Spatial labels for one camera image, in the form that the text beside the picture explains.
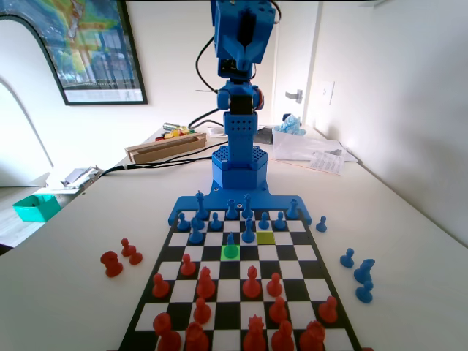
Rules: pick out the blue geared gripper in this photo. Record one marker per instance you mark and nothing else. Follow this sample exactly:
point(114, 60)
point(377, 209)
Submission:
point(244, 36)

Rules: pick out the blue knight chess piece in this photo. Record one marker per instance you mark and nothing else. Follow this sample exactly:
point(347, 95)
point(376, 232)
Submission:
point(363, 274)
point(230, 252)

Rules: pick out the red pawn chess piece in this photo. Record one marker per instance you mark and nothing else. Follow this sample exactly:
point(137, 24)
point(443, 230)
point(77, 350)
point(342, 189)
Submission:
point(160, 290)
point(187, 268)
point(125, 246)
point(278, 314)
point(201, 314)
point(328, 313)
point(274, 289)
point(135, 257)

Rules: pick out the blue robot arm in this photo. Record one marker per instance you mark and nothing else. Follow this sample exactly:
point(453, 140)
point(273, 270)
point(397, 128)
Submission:
point(239, 128)

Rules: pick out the group of blue chess pieces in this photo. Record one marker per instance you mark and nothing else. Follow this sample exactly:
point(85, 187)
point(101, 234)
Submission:
point(279, 203)

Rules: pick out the blue queen chess piece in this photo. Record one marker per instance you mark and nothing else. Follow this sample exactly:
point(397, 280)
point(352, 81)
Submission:
point(248, 210)

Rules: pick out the blue chess king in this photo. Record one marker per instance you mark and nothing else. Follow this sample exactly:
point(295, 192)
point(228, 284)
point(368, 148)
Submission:
point(200, 210)

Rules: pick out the red knight chess piece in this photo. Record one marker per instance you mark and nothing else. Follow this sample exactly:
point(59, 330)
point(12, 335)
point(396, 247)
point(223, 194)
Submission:
point(312, 338)
point(196, 338)
point(111, 268)

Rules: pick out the red chess queen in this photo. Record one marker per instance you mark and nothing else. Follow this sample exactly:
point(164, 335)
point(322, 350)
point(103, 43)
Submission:
point(254, 336)

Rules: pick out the white door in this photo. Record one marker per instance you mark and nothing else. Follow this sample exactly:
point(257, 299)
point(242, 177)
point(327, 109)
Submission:
point(292, 55)

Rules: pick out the blue fuzzy toy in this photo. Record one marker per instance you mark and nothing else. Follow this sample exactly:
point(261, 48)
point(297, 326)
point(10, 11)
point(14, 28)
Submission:
point(290, 124)

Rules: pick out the green toy block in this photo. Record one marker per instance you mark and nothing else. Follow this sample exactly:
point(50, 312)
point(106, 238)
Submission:
point(191, 130)

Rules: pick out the yellow toy block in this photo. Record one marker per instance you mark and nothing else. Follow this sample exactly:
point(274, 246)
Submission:
point(168, 135)
point(180, 130)

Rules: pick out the small metal can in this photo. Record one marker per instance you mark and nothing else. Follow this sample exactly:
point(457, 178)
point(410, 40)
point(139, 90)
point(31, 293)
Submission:
point(170, 126)

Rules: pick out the red toy block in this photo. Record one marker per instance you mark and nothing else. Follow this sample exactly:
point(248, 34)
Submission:
point(159, 138)

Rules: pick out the wooden box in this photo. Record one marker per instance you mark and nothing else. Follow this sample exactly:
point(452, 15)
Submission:
point(164, 151)

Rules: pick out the printed paper sheet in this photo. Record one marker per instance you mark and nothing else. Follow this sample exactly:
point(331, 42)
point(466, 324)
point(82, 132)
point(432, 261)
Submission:
point(327, 162)

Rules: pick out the white paper orange edge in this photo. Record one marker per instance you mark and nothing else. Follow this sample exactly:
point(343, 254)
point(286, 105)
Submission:
point(351, 156)

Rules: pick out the black framed map poster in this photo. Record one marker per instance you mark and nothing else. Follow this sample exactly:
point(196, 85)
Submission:
point(95, 47)

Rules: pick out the crumpled grey paper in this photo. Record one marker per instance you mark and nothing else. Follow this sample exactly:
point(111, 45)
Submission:
point(78, 177)

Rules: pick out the black and white chessboard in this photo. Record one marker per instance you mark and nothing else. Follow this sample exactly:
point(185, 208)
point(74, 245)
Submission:
point(228, 290)

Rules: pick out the teal plastic bin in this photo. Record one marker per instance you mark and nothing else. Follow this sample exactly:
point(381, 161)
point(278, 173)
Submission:
point(33, 214)

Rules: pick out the dark gripper camera module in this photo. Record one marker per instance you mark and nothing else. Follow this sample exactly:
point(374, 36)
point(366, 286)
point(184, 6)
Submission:
point(228, 69)

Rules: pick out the white light switch plate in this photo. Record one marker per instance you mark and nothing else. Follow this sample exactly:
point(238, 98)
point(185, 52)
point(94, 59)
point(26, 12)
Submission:
point(326, 92)

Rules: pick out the white curved frame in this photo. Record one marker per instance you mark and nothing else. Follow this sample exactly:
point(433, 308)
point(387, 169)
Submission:
point(25, 62)

